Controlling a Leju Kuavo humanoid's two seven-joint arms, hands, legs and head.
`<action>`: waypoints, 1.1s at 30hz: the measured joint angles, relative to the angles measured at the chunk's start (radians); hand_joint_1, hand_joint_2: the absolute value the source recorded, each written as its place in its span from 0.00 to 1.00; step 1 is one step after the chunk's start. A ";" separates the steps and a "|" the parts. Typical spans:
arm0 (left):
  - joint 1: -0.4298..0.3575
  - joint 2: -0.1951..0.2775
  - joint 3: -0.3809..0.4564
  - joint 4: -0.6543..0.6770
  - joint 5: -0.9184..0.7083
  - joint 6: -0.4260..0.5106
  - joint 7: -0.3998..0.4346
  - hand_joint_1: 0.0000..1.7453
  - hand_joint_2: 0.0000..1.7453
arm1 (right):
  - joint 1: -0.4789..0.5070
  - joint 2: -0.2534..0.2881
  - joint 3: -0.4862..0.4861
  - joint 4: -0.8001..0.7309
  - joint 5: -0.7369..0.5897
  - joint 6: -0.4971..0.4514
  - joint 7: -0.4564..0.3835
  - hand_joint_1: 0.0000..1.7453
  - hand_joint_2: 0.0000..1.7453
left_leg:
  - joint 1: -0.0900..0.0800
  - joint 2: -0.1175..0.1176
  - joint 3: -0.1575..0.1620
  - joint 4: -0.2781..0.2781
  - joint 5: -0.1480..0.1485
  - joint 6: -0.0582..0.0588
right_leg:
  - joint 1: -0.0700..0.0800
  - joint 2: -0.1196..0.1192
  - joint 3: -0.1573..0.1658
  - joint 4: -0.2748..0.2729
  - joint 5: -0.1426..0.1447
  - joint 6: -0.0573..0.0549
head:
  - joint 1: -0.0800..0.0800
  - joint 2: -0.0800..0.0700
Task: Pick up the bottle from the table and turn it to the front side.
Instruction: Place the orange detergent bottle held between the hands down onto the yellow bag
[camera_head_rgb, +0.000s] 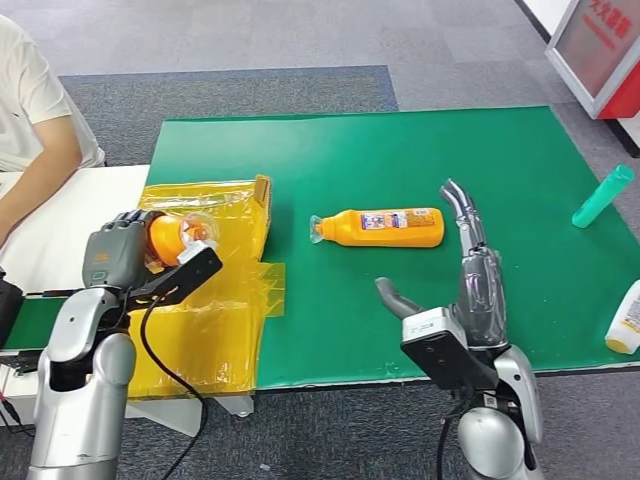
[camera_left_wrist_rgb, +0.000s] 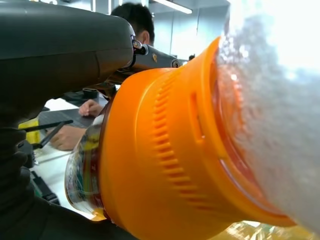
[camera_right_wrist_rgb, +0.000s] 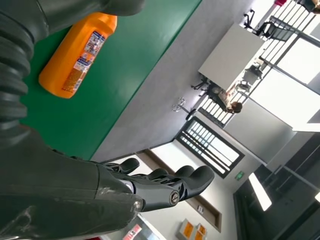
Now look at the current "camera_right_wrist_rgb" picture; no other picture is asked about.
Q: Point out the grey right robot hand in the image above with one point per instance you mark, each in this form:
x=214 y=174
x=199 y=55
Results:
x=62 y=198

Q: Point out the orange bottle with label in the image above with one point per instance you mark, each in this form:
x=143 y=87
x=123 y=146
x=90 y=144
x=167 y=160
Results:
x=65 y=66

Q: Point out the green table mat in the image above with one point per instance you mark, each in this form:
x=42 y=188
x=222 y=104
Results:
x=112 y=82

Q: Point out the orange white box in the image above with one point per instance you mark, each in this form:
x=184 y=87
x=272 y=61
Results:
x=200 y=233
x=186 y=230

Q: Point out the office chair with star base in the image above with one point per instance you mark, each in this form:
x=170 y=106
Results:
x=183 y=107

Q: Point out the black barred window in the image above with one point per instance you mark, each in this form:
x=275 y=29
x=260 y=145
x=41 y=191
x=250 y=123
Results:
x=210 y=145

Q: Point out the person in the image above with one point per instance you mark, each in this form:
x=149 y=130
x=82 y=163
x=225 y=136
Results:
x=222 y=97

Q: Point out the green exit sign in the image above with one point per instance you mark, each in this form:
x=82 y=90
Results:
x=239 y=175

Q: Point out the long ceiling light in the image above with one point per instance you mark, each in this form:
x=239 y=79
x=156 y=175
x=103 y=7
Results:
x=260 y=192

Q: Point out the white office desk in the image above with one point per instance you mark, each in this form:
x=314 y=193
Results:
x=229 y=56

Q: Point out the grey office chair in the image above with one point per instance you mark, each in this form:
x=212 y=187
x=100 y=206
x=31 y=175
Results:
x=251 y=76

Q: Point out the black office chair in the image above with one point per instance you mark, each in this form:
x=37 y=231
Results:
x=249 y=18
x=272 y=30

